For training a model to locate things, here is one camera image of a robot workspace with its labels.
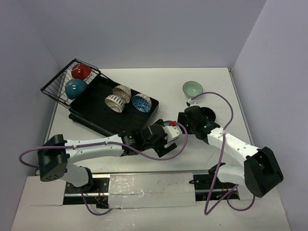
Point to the black wire dish rack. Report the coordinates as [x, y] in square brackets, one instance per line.
[55, 88]

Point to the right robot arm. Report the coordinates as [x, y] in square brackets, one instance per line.
[259, 170]

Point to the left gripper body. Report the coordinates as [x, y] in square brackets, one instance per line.
[166, 149]

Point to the teal bowl tan inside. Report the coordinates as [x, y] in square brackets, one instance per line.
[75, 87]

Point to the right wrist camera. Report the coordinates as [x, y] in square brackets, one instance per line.
[191, 102]

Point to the brown patterned bowl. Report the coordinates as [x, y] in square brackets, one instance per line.
[123, 92]

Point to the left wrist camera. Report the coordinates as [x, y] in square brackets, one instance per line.
[172, 131]

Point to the white taped sheet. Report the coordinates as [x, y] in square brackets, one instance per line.
[151, 190]

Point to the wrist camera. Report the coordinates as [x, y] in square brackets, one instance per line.
[172, 131]
[191, 102]

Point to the black plastic drain tray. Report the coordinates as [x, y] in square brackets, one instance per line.
[90, 110]

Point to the black mounting rail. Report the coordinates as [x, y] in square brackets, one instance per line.
[97, 195]

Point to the white bowl orange rim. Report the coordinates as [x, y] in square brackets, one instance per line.
[115, 103]

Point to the blue triangle patterned bowl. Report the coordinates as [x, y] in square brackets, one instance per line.
[142, 102]

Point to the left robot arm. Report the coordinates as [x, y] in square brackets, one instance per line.
[58, 158]

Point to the red floral bowl white inside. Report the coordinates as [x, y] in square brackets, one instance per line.
[80, 71]

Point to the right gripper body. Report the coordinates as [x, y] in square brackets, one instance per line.
[183, 119]

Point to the mint green bowl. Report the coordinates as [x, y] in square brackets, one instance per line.
[192, 89]

